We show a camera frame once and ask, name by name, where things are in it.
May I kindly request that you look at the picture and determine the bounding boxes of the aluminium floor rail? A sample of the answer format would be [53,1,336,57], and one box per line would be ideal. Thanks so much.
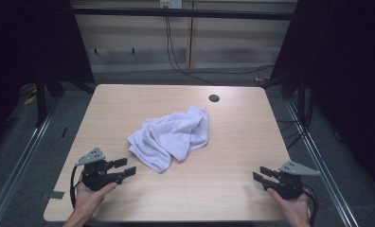
[284,98,361,227]
[0,96,63,227]

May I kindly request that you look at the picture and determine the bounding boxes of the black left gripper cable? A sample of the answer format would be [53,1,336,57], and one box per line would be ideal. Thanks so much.
[69,165,84,209]

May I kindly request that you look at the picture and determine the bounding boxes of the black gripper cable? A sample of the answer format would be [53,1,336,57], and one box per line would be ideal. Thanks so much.
[302,184,320,227]
[69,165,84,209]

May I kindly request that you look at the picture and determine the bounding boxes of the black horizontal frame bar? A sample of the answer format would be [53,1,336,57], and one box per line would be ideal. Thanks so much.
[71,7,298,22]

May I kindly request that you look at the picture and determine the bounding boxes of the white towel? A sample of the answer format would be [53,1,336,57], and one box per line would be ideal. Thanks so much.
[127,104,210,174]

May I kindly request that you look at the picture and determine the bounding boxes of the black wall cable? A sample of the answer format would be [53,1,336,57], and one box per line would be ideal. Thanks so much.
[165,15,276,86]

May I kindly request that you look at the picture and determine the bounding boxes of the white wall socket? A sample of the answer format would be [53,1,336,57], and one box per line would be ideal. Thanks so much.
[159,0,184,9]

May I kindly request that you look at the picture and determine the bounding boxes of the person's left hand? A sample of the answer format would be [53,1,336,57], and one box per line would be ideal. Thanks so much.
[74,182,118,218]

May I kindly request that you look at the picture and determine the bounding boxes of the yellow item on floor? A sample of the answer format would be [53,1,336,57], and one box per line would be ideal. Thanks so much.
[23,94,38,106]

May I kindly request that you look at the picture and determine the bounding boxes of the black metal stand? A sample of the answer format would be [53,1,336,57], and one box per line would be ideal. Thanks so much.
[34,74,48,129]

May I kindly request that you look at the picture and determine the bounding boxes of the person's right hand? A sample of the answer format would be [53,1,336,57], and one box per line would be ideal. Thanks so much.
[266,187,312,222]

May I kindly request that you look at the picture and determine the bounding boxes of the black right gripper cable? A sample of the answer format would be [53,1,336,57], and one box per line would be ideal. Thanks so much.
[302,184,320,227]

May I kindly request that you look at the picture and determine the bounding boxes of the black curtain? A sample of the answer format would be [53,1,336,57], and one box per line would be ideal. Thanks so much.
[260,0,375,200]
[0,0,96,152]

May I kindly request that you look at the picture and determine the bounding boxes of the black floor cables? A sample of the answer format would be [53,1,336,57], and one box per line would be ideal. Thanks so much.
[276,88,315,149]

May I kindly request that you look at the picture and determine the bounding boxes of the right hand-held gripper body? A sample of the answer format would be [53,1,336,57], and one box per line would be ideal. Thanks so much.
[270,160,321,201]

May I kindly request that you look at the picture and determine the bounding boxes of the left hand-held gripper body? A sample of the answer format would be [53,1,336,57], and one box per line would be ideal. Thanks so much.
[75,147,127,192]

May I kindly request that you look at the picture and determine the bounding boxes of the grey tape piece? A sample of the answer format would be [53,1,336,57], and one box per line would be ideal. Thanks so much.
[41,190,65,201]

